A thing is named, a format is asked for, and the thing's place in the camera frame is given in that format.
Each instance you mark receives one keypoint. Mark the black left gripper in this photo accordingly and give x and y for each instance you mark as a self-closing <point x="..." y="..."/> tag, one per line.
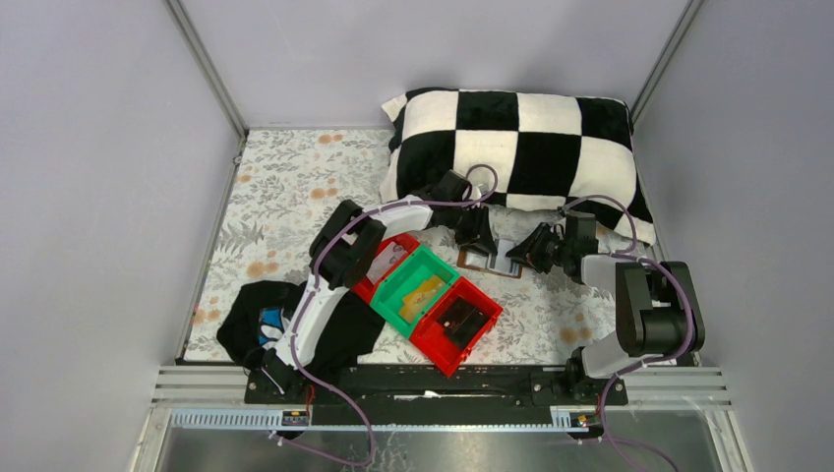
<point x="474" y="226"/>

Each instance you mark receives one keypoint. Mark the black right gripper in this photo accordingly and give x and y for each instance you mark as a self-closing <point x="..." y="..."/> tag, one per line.
<point x="538" y="245"/>

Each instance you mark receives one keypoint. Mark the brown leather card holder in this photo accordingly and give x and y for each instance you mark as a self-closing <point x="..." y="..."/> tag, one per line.
<point x="499" y="264"/>

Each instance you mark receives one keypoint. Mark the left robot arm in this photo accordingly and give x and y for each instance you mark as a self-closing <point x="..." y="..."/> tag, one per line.
<point x="341" y="255"/>

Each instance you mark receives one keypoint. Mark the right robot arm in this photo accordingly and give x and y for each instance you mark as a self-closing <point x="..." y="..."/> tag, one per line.
<point x="657" y="317"/>

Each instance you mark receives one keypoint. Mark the white VIP card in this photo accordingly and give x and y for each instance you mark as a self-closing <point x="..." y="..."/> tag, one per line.
<point x="387" y="259"/>

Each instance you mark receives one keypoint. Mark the red bin with black cards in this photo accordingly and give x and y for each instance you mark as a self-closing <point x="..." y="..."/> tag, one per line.
<point x="428" y="336"/>

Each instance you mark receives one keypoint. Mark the red bin with white cards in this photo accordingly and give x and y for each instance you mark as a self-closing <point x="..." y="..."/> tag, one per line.
<point x="365" y="290"/>

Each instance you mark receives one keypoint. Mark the black card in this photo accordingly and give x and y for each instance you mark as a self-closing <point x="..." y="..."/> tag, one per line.
<point x="461" y="322"/>

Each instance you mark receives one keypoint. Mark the yellow card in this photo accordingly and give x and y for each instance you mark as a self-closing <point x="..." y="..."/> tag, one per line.
<point x="415" y="303"/>

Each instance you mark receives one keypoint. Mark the black white checkered pillow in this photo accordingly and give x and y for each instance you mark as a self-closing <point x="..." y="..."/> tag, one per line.
<point x="533" y="151"/>

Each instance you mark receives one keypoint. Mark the green plastic bin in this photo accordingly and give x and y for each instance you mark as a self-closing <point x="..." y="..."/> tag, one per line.
<point x="418" y="267"/>

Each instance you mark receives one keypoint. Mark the floral tablecloth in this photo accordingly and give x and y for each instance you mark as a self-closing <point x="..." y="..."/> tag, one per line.
<point x="287" y="185"/>

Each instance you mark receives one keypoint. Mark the black cloth with blue print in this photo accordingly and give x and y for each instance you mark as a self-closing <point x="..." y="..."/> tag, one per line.
<point x="262" y="312"/>

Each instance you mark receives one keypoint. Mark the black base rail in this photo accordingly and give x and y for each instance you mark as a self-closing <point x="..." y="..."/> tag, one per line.
<point x="536" y="385"/>

